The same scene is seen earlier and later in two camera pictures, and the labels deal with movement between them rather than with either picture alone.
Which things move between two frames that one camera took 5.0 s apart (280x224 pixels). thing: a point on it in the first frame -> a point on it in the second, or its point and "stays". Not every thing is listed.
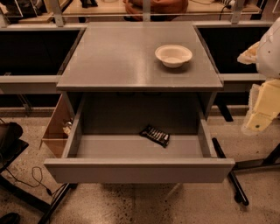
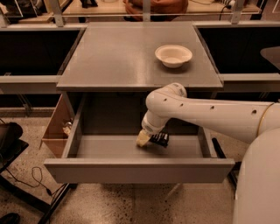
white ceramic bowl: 173,55 stays
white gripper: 269,55 -> 150,129
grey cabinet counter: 122,57 stays
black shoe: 10,218 stays
